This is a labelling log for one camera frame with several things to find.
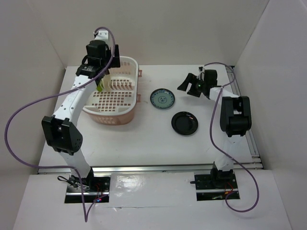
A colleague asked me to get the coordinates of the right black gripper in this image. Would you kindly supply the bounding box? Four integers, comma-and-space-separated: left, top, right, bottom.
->
177, 73, 207, 98

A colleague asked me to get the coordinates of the lime green plate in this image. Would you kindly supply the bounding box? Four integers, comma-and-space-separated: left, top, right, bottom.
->
96, 80, 104, 92

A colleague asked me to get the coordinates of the blue patterned plate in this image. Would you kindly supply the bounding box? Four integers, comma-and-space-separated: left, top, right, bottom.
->
150, 88, 176, 110

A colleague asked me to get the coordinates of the cream plate with black patch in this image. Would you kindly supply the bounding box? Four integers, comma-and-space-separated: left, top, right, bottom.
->
100, 70, 111, 91

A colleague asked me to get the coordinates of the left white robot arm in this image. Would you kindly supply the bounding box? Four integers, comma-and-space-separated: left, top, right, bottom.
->
42, 40, 120, 191

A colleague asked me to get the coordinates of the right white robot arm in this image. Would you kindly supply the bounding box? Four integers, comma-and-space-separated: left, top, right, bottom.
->
177, 69, 252, 188

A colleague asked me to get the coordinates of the white pink dish rack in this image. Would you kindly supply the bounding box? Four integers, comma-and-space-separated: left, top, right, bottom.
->
83, 56, 142, 126

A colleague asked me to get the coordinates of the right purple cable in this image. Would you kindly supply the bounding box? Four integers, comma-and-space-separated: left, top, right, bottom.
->
203, 62, 260, 213

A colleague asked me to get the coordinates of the purple cable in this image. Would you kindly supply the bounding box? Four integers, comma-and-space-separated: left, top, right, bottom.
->
4, 27, 116, 222
203, 62, 260, 213

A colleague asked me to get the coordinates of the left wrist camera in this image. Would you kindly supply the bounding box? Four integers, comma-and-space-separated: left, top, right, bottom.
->
94, 30, 110, 45

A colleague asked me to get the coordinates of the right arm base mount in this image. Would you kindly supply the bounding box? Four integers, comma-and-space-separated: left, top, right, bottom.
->
190, 174, 240, 201

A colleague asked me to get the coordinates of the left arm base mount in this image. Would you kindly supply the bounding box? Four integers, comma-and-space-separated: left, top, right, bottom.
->
57, 176, 111, 204

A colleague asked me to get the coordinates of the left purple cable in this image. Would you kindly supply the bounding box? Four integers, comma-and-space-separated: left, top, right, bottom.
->
4, 27, 116, 222

